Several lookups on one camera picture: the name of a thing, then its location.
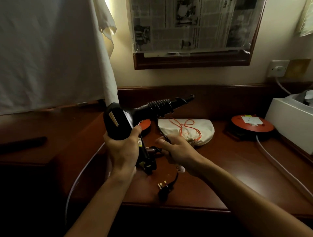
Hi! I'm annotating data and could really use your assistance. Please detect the person's right forearm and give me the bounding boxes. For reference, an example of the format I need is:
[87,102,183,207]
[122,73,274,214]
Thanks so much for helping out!
[193,156,313,237]

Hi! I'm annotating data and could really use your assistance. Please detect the small orange round disc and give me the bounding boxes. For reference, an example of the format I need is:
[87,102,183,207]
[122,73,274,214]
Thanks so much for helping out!
[138,119,151,135]

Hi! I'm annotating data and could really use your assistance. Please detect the wooden mirror frame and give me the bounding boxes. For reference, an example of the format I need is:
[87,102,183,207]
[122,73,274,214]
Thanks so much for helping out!
[126,0,267,70]

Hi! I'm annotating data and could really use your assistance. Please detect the grey appliance on box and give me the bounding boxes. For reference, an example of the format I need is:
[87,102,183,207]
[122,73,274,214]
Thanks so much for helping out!
[293,89,313,107]

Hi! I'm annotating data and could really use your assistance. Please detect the white wall socket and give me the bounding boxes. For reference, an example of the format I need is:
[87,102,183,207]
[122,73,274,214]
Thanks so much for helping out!
[267,60,290,78]

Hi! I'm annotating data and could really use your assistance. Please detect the person's left hand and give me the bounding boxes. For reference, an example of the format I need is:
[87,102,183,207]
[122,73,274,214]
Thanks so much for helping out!
[103,125,142,178]

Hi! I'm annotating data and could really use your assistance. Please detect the orange cable reel white socket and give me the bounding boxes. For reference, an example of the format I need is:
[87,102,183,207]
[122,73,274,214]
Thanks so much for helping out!
[226,114,275,141]

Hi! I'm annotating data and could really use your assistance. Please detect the large white hanging cloth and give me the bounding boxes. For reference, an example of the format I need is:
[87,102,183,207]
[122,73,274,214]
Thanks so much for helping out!
[0,0,119,116]

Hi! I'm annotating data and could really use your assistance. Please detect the person's left forearm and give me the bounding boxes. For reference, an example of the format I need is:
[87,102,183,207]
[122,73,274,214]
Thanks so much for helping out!
[64,171,137,237]

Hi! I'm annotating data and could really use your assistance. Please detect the newspaper sheet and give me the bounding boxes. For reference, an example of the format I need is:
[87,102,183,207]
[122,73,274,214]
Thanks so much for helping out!
[128,0,265,58]

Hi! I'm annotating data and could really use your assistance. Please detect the white wall socket cable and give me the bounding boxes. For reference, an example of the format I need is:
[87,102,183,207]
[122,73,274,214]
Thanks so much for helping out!
[275,77,293,96]

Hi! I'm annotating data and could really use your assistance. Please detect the thin white cable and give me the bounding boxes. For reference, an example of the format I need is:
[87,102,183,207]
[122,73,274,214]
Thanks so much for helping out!
[65,142,106,221]

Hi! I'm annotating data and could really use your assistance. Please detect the black power cord with plug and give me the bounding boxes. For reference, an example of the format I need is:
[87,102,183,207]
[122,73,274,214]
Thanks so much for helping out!
[148,128,179,202]

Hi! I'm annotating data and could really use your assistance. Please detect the white drawstring bag orange cord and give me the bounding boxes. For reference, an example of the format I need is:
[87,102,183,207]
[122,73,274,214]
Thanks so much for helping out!
[158,118,215,147]

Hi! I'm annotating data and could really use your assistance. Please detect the thick white reel cable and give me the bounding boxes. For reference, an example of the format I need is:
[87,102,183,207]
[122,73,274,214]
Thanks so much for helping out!
[255,135,313,203]

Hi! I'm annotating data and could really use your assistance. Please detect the white box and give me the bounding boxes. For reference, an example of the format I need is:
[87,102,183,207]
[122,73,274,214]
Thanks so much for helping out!
[265,94,313,156]

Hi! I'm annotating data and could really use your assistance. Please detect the black hair dryer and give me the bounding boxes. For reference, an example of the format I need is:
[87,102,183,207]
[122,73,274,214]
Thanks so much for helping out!
[103,94,195,175]

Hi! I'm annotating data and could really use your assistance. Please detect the person's right hand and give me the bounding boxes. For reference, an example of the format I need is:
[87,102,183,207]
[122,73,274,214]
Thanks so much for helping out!
[155,134,206,178]

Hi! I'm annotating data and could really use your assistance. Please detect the yellow wall plate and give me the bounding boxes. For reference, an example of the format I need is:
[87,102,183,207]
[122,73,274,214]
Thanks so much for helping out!
[285,59,311,79]

